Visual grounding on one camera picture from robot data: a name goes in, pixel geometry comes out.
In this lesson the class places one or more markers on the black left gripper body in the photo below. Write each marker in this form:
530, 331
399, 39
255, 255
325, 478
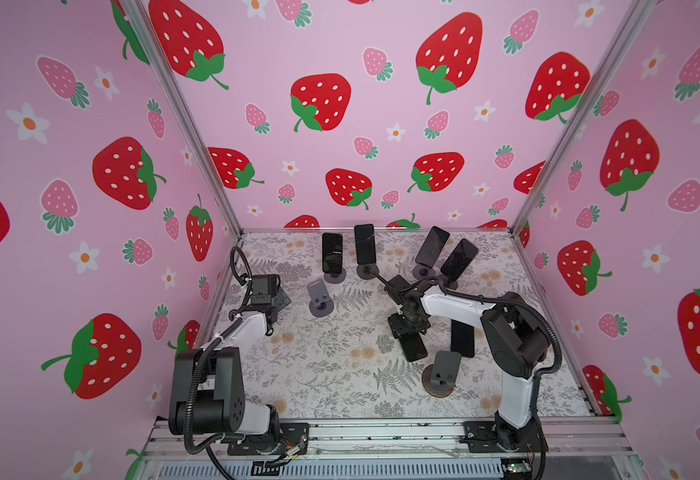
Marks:
280, 301

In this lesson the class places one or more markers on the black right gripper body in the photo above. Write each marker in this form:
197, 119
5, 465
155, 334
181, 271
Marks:
399, 321

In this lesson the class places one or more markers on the black smartphone front stand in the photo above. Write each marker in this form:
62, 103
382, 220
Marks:
413, 346

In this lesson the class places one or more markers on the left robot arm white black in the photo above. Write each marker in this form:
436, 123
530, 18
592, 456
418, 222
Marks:
220, 407

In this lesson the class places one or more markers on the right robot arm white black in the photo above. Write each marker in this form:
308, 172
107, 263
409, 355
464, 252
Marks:
521, 341

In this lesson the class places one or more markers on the grey stand right back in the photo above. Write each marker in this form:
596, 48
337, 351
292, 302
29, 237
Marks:
422, 271

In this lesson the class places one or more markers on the grey phone stand front left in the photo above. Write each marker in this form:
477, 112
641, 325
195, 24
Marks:
321, 303

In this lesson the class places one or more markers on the dark grey stand centre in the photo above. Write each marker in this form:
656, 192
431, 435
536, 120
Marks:
367, 271

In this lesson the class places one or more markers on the grey stand wooden base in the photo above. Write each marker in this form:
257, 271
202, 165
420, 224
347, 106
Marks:
439, 378

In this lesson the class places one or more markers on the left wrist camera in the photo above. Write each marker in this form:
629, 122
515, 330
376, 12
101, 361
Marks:
264, 288

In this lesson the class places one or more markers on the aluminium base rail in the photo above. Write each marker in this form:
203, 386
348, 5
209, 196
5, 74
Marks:
412, 448

